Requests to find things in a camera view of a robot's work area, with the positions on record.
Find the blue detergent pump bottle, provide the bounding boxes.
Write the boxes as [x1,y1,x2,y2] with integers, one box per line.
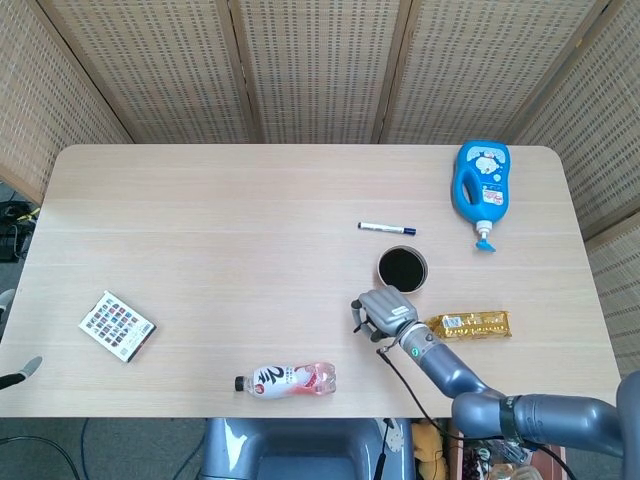
[450,140,513,255]

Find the black equipment on floor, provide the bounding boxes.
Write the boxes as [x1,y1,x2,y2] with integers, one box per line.
[0,199,42,262]

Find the printed card box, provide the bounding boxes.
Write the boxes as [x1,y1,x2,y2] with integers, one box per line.
[78,290,158,364]

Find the yellow cloth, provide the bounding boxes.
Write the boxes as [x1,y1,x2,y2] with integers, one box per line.
[413,422,452,480]

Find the white marker pen blue cap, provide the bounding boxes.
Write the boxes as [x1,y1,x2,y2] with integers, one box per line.
[357,221,418,236]

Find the gold foil snack package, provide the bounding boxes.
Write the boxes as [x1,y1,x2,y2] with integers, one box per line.
[423,309,514,342]

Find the clear drink bottle pink label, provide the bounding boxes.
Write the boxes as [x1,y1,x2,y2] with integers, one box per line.
[234,360,337,401]

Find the woven wooden folding screen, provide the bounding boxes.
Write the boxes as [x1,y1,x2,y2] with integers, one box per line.
[0,0,640,386]

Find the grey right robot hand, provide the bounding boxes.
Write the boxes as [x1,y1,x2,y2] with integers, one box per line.
[349,285,420,346]

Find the black-interior white cup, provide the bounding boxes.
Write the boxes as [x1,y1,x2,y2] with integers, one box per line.
[376,244,430,296]

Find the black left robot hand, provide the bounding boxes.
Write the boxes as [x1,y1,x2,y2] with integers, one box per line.
[0,288,44,392]

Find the black floor cable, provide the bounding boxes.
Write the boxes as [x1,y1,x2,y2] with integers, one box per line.
[0,417,92,480]

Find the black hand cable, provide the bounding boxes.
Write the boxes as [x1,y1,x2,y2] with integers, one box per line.
[377,342,571,480]

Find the grey robot torso base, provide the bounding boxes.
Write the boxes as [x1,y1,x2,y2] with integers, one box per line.
[199,417,416,480]

